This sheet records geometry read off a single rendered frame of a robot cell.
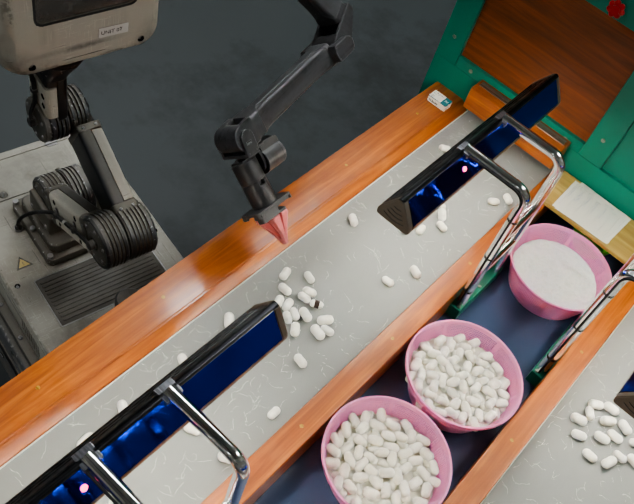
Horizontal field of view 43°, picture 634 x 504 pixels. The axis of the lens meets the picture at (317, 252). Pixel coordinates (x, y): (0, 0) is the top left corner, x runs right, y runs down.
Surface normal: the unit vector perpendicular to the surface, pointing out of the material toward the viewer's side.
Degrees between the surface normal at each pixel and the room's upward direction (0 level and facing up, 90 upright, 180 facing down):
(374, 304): 0
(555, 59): 90
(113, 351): 0
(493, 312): 0
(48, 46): 90
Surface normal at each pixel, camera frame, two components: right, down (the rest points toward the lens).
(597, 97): -0.65, 0.51
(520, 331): 0.21, -0.59
